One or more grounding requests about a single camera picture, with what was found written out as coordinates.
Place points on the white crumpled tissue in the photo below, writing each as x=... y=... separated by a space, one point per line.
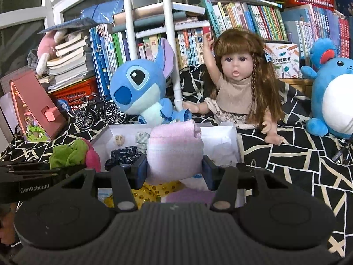
x=223 y=150

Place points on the white paper bag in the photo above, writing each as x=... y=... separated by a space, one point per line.
x=8 y=116

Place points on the white cardboard box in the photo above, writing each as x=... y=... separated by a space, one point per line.
x=217 y=132

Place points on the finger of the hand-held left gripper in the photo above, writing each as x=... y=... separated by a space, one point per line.
x=41 y=171

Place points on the colourful printed box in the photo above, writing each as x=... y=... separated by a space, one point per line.
x=284 y=60

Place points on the gold sequin pillow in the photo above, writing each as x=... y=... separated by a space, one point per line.
x=154 y=191

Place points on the blue alien plush toy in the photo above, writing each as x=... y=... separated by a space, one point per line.
x=138 y=88

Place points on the white metal rack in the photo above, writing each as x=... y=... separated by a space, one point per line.
x=168 y=33

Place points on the grey plastic bag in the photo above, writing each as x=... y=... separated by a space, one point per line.
x=33 y=59

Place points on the blue brocade pouch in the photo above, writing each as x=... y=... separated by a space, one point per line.
x=124 y=156

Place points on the black binder clip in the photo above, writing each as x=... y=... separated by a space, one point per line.
x=242 y=166

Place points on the green scrunchie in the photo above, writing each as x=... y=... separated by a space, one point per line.
x=67 y=154

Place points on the purple plush pillow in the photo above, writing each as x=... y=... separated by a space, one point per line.
x=190 y=198

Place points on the blue face mask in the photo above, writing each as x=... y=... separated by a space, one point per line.
x=104 y=196

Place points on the light pink towel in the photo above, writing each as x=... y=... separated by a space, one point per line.
x=173 y=154

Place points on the round blue mouse plush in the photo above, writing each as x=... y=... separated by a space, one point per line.
x=336 y=96

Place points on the pink triangular dollhouse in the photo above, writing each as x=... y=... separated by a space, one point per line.
x=35 y=102

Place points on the white window frame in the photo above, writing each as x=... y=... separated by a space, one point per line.
x=52 y=8

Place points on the miniature bicycle model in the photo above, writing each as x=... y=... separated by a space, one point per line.
x=82 y=120

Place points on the blue plastic folder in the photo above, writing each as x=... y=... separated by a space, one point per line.
x=104 y=9

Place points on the row of upright books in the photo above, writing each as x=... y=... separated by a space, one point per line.
x=242 y=16

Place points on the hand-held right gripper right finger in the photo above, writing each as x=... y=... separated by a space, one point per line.
x=209 y=174

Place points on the grey storage box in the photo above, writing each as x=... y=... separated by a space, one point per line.
x=13 y=81

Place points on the wooden box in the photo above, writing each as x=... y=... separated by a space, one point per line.
x=300 y=87

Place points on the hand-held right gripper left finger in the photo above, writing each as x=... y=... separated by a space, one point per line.
x=139 y=171

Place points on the black patterned blanket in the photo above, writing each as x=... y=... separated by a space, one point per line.
x=297 y=157

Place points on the pink bunny plush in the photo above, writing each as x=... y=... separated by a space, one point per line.
x=45 y=47

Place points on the stack of lying books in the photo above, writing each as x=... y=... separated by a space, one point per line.
x=69 y=60

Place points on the brown-haired baby doll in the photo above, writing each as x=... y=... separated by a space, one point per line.
x=234 y=93

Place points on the pink scrunchie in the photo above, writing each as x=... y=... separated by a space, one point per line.
x=92 y=157

